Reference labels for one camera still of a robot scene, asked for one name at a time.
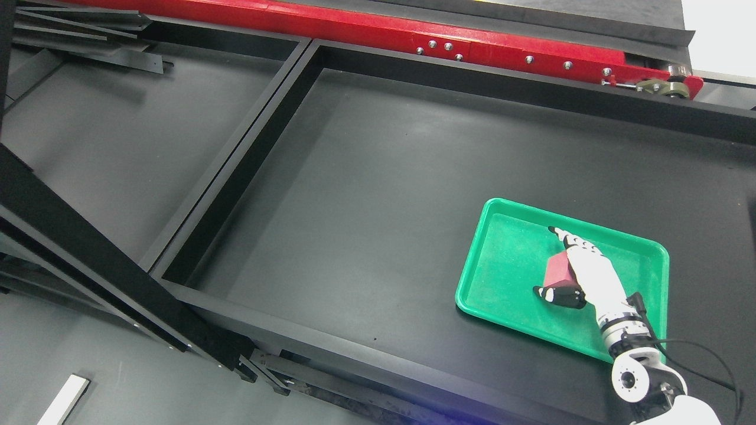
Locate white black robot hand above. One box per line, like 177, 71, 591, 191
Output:
532, 226, 636, 326

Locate pink block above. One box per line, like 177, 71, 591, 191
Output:
543, 252, 579, 288

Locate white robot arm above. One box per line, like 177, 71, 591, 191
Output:
598, 292, 721, 424

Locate green plastic tray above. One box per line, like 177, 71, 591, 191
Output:
455, 197, 670, 362

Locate black metal shelf left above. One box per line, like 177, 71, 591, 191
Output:
2, 8, 309, 381

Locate red metal beam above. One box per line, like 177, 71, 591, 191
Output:
84, 1, 705, 99

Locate white table with metal leg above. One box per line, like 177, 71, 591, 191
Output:
36, 374, 92, 424

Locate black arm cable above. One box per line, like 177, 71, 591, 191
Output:
632, 292, 742, 425

